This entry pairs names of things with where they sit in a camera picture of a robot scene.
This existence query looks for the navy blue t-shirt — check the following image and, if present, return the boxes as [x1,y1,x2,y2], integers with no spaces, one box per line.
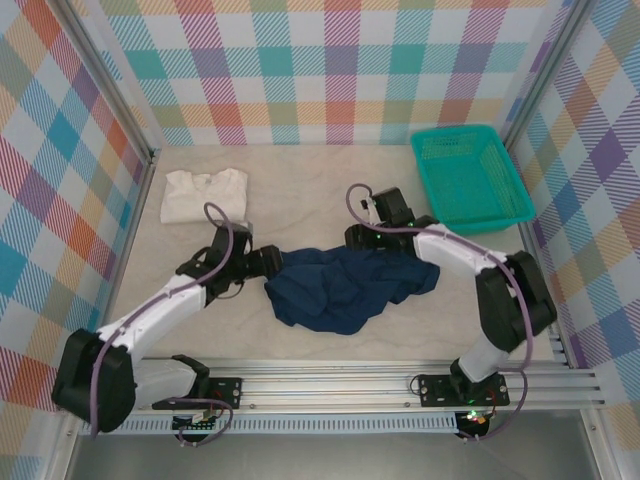
[263,244,442,337]

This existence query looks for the white folded t-shirt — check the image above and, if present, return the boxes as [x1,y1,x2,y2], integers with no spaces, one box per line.
[159,168,250,225]

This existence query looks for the teal plastic mesh basket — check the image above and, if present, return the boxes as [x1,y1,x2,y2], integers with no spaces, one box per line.
[410,124,536,236]

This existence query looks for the grey metal panel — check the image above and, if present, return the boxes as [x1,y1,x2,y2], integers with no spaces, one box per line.
[63,432,601,480]

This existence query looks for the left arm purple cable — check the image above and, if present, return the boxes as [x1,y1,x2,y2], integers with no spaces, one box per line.
[91,201,236,448]

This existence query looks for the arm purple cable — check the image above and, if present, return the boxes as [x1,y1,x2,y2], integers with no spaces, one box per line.
[91,201,236,448]
[346,183,534,444]

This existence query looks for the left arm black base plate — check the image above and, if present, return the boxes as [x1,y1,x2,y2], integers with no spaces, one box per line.
[151,377,245,412]

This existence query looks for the aluminium side rail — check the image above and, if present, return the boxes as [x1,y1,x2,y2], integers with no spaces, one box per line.
[84,149,162,376]
[504,142,574,371]

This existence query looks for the aluminium mounting rail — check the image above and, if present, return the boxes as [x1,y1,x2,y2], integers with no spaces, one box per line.
[53,357,607,415]

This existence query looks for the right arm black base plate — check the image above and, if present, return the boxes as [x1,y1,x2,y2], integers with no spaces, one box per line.
[417,373,511,408]

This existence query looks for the white slotted cable duct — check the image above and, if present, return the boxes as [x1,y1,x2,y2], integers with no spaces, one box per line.
[78,412,460,435]

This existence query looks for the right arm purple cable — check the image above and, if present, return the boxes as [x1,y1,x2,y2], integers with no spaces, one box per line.
[346,183,534,444]

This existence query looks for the aluminium frame post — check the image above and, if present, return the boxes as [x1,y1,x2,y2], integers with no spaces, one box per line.
[52,0,162,166]
[499,0,596,151]

